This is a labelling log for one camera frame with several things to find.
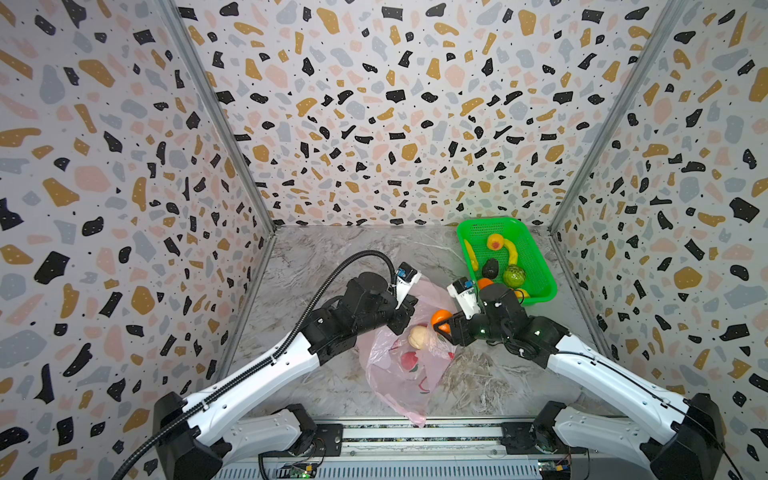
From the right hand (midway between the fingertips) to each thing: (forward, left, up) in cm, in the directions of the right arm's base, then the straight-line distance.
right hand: (438, 319), depth 74 cm
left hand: (+2, +5, +8) cm, 10 cm away
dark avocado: (+28, -21, -16) cm, 38 cm away
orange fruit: (+23, -18, -17) cm, 34 cm away
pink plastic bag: (-6, +9, -19) cm, 22 cm away
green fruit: (+24, -28, -14) cm, 39 cm away
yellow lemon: (+19, -30, -18) cm, 40 cm away
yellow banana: (+38, -32, -19) cm, 53 cm away
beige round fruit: (+2, +5, -15) cm, 16 cm away
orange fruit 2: (+1, 0, 0) cm, 1 cm away
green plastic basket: (+39, -27, -19) cm, 51 cm away
